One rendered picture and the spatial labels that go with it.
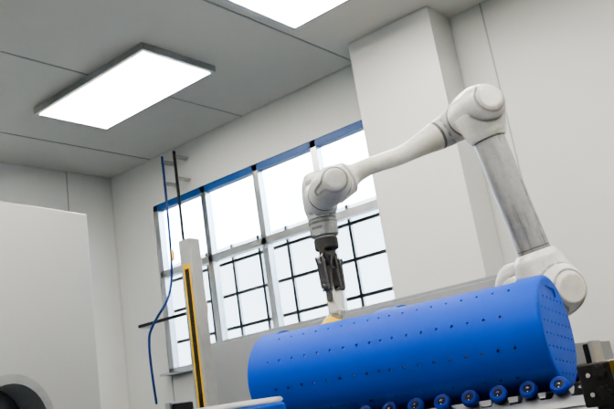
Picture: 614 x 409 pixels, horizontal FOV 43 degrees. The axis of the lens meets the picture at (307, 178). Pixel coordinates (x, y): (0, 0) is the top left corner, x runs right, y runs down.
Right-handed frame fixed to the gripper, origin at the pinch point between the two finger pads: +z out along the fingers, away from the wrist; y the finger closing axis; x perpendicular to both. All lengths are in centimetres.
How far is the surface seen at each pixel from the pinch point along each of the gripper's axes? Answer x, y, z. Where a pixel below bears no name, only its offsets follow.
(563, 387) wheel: 66, 18, 34
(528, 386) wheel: 58, 16, 32
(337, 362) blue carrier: 8.8, 20.1, 18.7
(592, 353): 73, 11, 27
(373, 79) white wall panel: -83, -249, -177
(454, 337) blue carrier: 43, 20, 18
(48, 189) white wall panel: -415, -249, -193
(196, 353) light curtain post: -77, -24, 3
